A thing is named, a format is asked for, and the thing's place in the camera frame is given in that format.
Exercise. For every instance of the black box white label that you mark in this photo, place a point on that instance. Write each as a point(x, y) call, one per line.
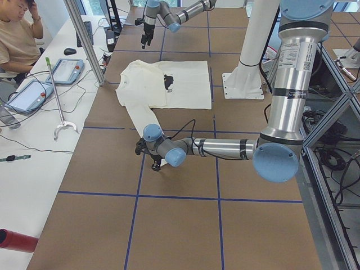
point(110, 40)

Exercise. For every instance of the cream long-sleeve cat shirt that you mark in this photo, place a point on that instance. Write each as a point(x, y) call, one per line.
point(163, 85)

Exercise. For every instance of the black keyboard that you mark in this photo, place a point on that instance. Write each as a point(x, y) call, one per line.
point(88, 29)

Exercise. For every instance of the near teach pendant tablet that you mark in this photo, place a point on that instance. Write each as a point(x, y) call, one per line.
point(30, 98)

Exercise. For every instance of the red cylindrical bottle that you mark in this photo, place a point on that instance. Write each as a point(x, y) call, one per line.
point(17, 241)

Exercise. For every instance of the aluminium frame post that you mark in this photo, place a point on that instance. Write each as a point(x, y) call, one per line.
point(77, 21)

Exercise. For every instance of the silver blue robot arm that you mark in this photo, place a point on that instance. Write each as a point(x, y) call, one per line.
point(173, 21)
point(275, 153)

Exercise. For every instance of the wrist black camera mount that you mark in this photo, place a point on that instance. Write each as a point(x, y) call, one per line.
point(139, 21)
point(140, 146)

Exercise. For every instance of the upper orange circuit board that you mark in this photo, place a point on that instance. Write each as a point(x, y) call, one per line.
point(105, 59)

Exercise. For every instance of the metal reacher grabber tool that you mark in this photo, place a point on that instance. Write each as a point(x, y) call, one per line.
point(64, 124)

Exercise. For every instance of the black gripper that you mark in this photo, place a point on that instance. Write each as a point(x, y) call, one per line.
point(147, 29)
point(154, 159)

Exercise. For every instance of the green strap smartwatch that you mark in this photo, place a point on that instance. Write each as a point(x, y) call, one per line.
point(14, 157)

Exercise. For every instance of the white central pedestal column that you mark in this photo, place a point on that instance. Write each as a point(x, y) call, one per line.
point(245, 80)

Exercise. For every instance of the far teach pendant tablet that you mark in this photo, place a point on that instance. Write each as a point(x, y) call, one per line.
point(66, 71)

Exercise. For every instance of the black computer mouse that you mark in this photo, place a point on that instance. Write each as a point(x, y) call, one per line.
point(69, 51)

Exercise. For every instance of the person in beige shirt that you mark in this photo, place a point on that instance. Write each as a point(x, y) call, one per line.
point(20, 26)

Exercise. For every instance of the teach pendant tablet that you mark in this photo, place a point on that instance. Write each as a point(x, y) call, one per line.
point(30, 98)
point(66, 71)

